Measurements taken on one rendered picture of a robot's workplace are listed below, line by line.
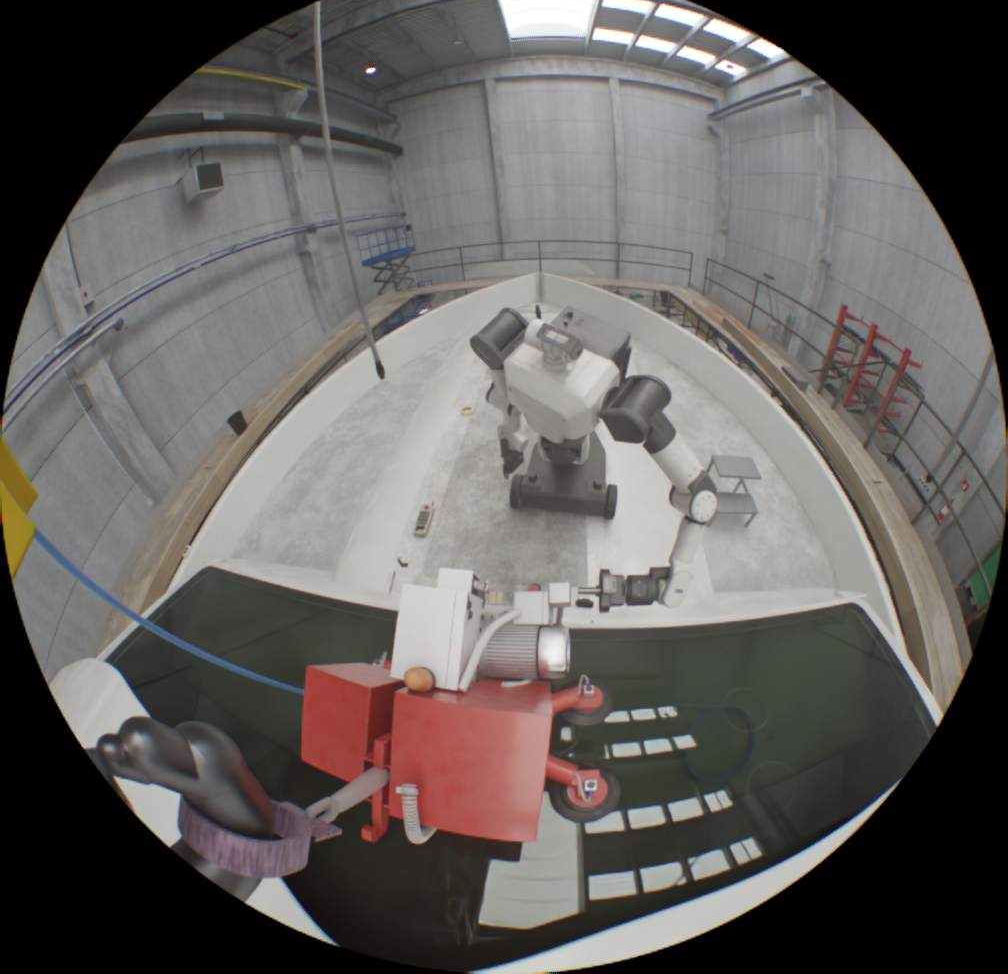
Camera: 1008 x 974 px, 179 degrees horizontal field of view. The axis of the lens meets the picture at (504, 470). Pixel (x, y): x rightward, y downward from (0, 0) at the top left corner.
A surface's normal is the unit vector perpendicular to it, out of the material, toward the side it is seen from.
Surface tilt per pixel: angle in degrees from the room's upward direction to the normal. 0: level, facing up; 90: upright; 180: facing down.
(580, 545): 0
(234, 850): 42
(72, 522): 90
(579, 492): 0
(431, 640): 17
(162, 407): 90
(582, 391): 24
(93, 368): 90
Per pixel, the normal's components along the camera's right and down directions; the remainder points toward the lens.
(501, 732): -0.12, -0.44
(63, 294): 0.99, 0.02
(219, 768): 0.88, -0.45
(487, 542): -0.08, -0.71
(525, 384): -0.57, 0.27
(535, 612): -0.25, -0.56
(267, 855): 0.90, -0.22
